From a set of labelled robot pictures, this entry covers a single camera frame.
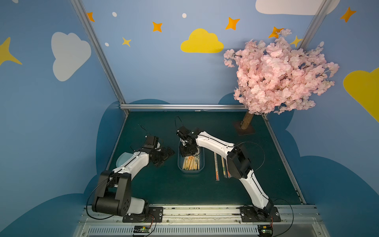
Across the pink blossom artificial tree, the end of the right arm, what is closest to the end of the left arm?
the end of the right arm

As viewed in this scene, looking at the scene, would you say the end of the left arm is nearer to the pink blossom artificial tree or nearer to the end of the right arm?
the end of the right arm

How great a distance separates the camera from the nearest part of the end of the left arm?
0.69 metres
